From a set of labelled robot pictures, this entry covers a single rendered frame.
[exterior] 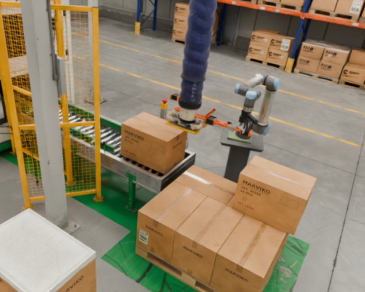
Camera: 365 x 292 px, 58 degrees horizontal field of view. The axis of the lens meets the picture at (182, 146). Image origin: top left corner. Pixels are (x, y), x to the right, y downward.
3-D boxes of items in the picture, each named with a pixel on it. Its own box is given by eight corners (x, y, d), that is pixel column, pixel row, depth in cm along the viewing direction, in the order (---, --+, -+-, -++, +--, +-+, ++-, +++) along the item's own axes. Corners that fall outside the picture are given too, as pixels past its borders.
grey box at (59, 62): (46, 88, 279) (42, 53, 264) (51, 87, 283) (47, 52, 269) (62, 95, 271) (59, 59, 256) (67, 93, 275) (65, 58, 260)
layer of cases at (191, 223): (135, 242, 318) (137, 210, 298) (189, 192, 394) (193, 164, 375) (252, 311, 269) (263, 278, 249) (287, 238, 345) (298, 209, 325)
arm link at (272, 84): (255, 126, 399) (269, 71, 347) (269, 131, 392) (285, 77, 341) (250, 133, 389) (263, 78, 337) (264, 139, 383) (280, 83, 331)
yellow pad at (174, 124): (164, 124, 327) (165, 119, 325) (170, 120, 335) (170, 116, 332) (195, 135, 314) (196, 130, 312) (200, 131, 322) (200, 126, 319)
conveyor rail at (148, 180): (14, 124, 438) (13, 110, 428) (18, 122, 442) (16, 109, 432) (157, 194, 343) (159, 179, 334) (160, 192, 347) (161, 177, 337)
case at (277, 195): (231, 207, 317) (240, 172, 297) (247, 187, 347) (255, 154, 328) (293, 235, 293) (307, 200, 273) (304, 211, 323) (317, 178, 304)
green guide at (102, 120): (49, 101, 474) (48, 95, 469) (55, 99, 482) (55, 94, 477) (138, 139, 408) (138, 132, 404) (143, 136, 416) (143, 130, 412)
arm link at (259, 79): (258, 70, 352) (235, 83, 298) (269, 73, 348) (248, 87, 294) (255, 80, 358) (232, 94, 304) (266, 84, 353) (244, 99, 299)
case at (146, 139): (120, 154, 375) (121, 123, 355) (142, 141, 405) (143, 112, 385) (164, 174, 350) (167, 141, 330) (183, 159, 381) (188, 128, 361)
